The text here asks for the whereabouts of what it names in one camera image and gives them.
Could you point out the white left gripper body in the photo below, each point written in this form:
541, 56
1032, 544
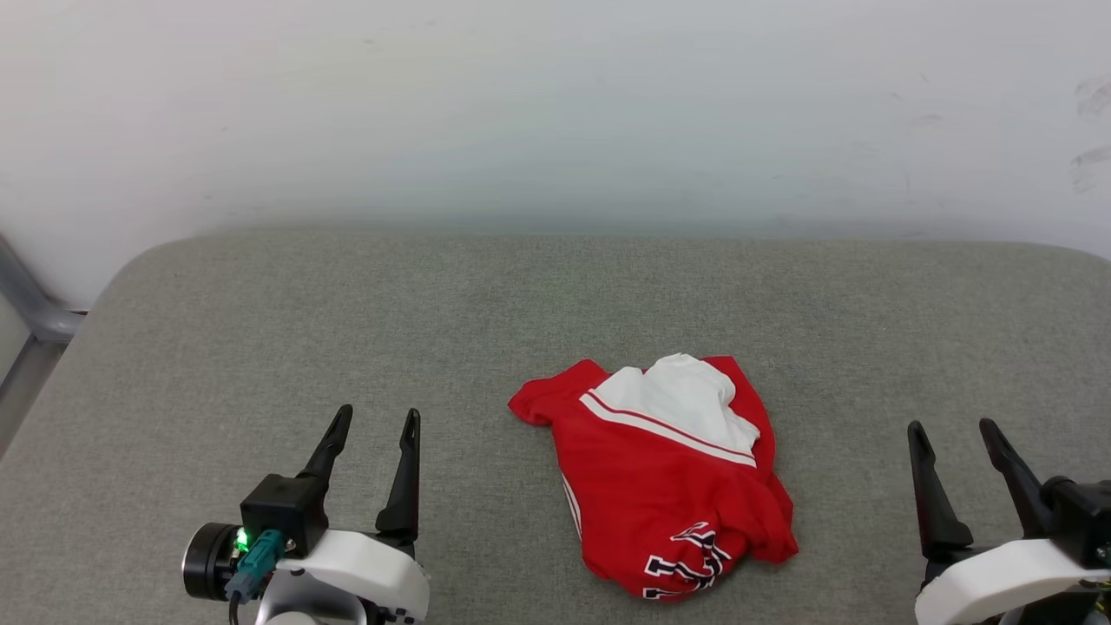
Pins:
364, 564

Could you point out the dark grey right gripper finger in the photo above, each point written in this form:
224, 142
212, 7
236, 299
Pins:
936, 495
1014, 469

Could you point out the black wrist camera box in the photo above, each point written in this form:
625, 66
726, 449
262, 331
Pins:
282, 508
1081, 516

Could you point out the grey metal pipe frame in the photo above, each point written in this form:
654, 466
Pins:
30, 312

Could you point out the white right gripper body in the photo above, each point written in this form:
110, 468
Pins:
998, 582

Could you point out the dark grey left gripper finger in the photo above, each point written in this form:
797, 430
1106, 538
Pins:
334, 443
404, 486

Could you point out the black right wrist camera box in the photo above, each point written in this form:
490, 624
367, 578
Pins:
1081, 516

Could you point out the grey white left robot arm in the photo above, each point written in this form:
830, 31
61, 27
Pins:
291, 620

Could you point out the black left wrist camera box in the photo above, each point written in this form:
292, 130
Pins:
282, 508

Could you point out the red and white sports jersey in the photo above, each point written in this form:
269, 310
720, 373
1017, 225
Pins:
660, 486

